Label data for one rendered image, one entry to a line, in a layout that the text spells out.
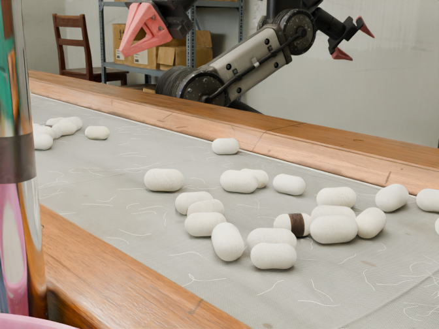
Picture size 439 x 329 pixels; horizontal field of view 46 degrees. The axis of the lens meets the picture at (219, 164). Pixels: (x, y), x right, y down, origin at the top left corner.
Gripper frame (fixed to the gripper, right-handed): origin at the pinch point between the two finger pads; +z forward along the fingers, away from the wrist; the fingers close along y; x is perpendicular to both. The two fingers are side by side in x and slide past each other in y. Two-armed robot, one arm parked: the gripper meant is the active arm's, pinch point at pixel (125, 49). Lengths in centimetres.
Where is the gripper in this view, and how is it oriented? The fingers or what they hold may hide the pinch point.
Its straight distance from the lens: 79.2
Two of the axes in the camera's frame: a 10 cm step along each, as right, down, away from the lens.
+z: -5.7, 7.5, -3.2
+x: 4.5, 6.2, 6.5
